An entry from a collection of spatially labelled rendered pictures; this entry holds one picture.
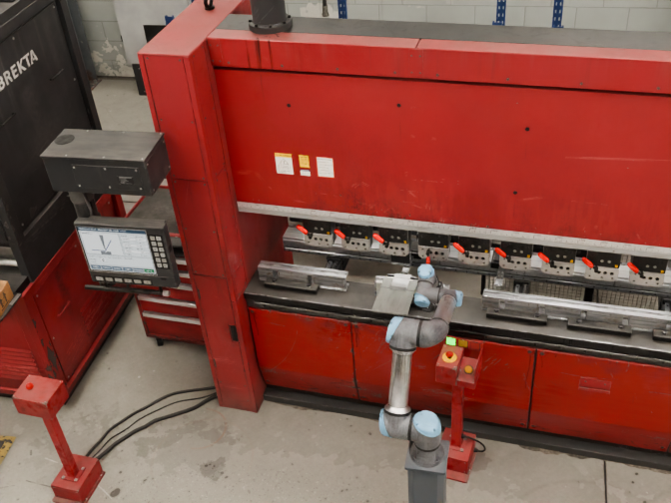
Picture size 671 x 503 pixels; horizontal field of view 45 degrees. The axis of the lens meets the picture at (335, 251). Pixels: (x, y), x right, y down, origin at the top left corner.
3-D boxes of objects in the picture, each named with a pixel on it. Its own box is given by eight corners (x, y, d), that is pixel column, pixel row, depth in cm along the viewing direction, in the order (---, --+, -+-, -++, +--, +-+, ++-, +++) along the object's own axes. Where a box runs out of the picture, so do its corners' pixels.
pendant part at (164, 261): (92, 282, 399) (72, 223, 378) (102, 266, 409) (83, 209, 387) (177, 288, 391) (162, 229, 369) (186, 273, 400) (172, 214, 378)
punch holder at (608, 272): (583, 277, 386) (587, 251, 376) (584, 266, 392) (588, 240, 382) (616, 281, 382) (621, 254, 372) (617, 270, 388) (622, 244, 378)
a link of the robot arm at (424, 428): (438, 452, 348) (438, 432, 340) (407, 447, 352) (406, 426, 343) (443, 431, 357) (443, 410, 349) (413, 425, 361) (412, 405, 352)
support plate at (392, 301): (371, 311, 405) (371, 309, 405) (383, 278, 425) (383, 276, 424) (406, 316, 401) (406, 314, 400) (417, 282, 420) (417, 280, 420)
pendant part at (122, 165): (86, 299, 411) (37, 155, 360) (106, 268, 430) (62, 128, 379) (180, 307, 401) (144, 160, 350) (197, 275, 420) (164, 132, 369)
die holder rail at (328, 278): (259, 279, 450) (257, 266, 444) (263, 272, 454) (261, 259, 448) (345, 291, 437) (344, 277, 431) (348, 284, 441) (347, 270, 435)
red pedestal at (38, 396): (51, 501, 448) (3, 399, 397) (75, 465, 466) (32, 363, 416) (83, 509, 443) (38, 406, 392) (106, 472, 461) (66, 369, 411)
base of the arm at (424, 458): (442, 470, 353) (442, 455, 347) (407, 465, 356) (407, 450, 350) (446, 442, 364) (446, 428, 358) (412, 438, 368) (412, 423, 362)
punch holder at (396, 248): (379, 253, 412) (377, 228, 402) (382, 244, 418) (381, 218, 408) (408, 256, 408) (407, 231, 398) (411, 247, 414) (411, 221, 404)
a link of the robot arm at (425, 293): (435, 302, 372) (439, 281, 377) (411, 299, 375) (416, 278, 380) (437, 309, 379) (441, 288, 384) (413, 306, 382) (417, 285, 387)
